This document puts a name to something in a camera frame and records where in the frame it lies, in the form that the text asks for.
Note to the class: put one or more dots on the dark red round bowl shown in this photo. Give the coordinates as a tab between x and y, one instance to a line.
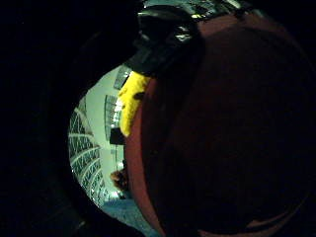
223	131

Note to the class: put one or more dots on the yellow soft toy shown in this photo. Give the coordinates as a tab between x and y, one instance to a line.
131	98

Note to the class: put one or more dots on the black monitor screen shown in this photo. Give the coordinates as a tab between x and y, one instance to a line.
117	136

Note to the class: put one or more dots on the gridded glass window front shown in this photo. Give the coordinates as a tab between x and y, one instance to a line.
84	154

